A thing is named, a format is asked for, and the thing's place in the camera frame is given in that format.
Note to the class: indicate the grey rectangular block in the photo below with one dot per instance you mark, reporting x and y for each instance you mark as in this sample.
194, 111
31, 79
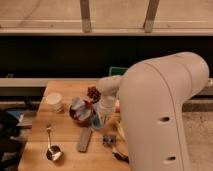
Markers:
84, 139

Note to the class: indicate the green plastic tray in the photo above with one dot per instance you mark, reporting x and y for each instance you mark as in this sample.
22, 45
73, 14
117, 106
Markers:
117, 71

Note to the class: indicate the metal measuring spoon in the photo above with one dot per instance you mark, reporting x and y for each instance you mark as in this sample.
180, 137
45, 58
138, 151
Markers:
53, 153

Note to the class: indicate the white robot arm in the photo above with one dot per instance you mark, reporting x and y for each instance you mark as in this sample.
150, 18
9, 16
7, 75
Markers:
151, 94

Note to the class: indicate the white cup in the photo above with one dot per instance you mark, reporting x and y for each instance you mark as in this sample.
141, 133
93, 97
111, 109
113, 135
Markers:
54, 101

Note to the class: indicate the dark grape bunch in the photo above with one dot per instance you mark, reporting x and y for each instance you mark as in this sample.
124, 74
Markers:
93, 94

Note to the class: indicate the wooden table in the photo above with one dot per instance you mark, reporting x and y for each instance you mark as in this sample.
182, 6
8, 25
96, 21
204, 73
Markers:
65, 133

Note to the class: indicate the light blue crumpled cloth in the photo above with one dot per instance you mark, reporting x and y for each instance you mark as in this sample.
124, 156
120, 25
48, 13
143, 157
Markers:
79, 109

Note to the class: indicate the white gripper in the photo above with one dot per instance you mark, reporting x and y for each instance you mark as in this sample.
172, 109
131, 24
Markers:
106, 107

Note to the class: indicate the black object at left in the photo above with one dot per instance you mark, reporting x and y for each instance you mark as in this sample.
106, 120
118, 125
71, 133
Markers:
8, 129

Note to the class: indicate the black-handled metal tool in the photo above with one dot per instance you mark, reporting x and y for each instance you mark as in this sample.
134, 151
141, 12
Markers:
109, 140

